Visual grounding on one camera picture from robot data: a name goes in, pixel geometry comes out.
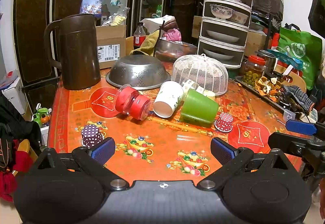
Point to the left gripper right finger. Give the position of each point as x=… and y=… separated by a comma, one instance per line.
x=234, y=161

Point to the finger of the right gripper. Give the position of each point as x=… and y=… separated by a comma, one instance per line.
x=301, y=127

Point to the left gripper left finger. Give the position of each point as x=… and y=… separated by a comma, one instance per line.
x=92, y=161

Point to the white leaf-pattern paper cup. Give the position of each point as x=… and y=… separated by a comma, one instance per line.
x=168, y=99

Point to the green plastic cup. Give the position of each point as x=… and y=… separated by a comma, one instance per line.
x=198, y=109

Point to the purple polka-dot cupcake liner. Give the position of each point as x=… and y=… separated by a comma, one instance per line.
x=91, y=135

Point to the red polka-dot cupcake liner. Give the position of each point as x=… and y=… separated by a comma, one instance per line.
x=224, y=122

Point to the metal tray with peels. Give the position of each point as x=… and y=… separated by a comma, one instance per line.
x=281, y=97

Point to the red transparent plastic jar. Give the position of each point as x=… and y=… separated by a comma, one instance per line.
x=131, y=102

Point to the green toy figure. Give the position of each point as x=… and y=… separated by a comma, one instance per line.
x=42, y=116

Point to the green shopping bag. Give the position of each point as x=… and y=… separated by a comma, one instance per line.
x=305, y=47

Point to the red-lid glass jar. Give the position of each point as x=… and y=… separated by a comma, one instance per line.
x=253, y=69

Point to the white mesh food cover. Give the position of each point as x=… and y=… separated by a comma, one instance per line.
x=207, y=72

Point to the steel colander bowl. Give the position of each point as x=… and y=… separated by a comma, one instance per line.
x=140, y=71

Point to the brown plastic pitcher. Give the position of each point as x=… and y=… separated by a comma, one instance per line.
x=79, y=64

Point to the cardboard box with label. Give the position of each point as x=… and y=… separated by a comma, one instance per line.
x=111, y=44

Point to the steel basin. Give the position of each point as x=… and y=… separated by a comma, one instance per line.
x=169, y=51

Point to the cola bottle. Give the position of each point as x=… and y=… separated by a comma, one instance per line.
x=139, y=36

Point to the floral porcelain bowl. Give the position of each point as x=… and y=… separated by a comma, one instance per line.
x=221, y=12

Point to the white tiered dish rack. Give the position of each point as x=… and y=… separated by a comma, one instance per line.
x=224, y=30

